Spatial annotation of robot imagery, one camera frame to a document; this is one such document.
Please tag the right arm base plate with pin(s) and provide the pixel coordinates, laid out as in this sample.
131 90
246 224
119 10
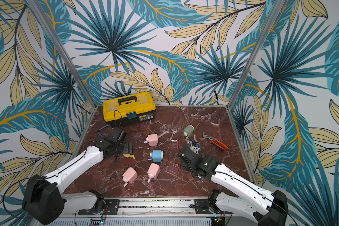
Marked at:
202 206

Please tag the aluminium front rail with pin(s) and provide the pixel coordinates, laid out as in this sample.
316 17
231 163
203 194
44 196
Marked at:
168 211

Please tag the green pencil sharpener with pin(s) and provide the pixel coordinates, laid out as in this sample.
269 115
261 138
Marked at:
188 131

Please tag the blue handled cutters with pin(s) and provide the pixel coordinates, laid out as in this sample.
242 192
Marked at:
108 125

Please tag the pink transparent tray front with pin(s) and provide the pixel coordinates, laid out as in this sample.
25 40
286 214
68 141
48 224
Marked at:
173 168

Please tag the pink sharpener front left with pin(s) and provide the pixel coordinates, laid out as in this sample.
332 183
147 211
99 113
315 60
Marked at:
129 176

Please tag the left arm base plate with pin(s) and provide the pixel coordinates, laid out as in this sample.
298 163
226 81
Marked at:
108 207

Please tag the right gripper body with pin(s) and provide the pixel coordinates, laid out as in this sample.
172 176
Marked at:
185 155

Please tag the yellow black toolbox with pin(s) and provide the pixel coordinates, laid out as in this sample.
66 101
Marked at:
129 110

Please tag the blue pencil sharpener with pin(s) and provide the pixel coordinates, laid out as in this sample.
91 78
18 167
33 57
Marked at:
156 156

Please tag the yellow pencil sharpener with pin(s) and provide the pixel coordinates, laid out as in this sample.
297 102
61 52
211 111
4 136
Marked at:
129 156

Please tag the pink transparent tray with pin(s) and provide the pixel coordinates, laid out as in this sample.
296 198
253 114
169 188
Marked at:
174 143
173 168

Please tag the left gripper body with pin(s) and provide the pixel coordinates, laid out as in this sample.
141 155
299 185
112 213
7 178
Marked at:
125 148

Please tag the pink transparent tray back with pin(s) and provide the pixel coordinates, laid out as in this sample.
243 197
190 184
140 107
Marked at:
174 143

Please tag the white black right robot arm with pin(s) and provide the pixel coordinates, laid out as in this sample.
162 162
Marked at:
257 204

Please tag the orange handled pliers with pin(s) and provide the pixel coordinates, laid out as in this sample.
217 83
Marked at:
215 142

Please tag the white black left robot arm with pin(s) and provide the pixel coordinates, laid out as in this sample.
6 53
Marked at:
45 200

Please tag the pink sharpener centre back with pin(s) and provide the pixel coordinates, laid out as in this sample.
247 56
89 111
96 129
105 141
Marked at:
152 140

